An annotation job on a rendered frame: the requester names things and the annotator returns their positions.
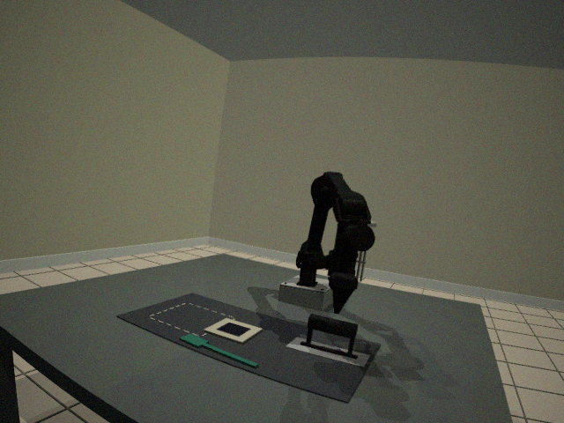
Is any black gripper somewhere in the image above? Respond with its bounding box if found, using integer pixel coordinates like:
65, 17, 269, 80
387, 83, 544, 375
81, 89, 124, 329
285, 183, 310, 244
328, 246, 359, 314

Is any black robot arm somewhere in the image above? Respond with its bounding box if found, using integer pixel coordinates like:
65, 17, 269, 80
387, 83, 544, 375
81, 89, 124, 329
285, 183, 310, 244
296, 171, 375, 287

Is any beige square tile with black centre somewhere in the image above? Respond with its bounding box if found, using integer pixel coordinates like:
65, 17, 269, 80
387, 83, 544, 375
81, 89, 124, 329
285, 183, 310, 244
204, 318, 263, 344

